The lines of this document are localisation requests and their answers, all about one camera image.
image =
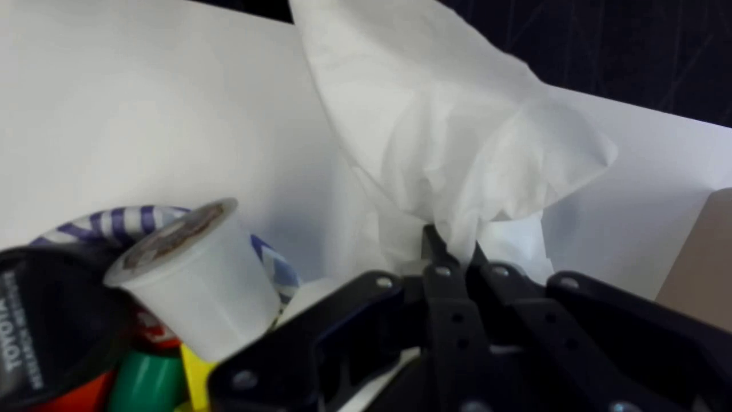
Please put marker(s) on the purple striped paper plate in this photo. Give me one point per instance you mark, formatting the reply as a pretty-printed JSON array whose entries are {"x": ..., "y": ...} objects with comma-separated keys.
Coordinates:
[{"x": 123, "y": 220}]

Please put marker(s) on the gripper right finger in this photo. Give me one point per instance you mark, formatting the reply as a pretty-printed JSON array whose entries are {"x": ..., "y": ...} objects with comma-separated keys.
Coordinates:
[{"x": 629, "y": 332}]

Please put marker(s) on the orange plastic piece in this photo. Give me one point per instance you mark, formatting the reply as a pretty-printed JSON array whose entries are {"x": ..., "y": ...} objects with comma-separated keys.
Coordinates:
[{"x": 77, "y": 399}]

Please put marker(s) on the white coffee pod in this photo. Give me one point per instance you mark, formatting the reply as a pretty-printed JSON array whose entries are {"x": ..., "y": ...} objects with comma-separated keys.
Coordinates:
[{"x": 200, "y": 286}]

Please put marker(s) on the white paper towel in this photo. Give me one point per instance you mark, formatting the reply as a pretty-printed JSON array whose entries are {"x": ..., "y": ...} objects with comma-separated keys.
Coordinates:
[{"x": 434, "y": 114}]

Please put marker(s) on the black round lid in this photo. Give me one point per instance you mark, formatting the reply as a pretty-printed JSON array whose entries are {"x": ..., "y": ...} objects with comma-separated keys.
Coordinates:
[{"x": 57, "y": 320}]

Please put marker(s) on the red printed can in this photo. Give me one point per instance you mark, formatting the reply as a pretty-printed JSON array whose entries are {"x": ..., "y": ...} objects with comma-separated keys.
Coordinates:
[{"x": 155, "y": 333}]

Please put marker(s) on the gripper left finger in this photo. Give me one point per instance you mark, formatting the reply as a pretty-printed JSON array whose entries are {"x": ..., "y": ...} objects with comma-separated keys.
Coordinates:
[{"x": 320, "y": 337}]

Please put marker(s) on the yellow plastic block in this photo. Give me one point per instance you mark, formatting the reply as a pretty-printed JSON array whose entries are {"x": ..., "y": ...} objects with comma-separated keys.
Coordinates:
[{"x": 195, "y": 377}]

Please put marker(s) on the green plastic cup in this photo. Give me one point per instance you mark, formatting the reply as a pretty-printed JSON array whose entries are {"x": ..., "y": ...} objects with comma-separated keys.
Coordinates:
[{"x": 146, "y": 383}]

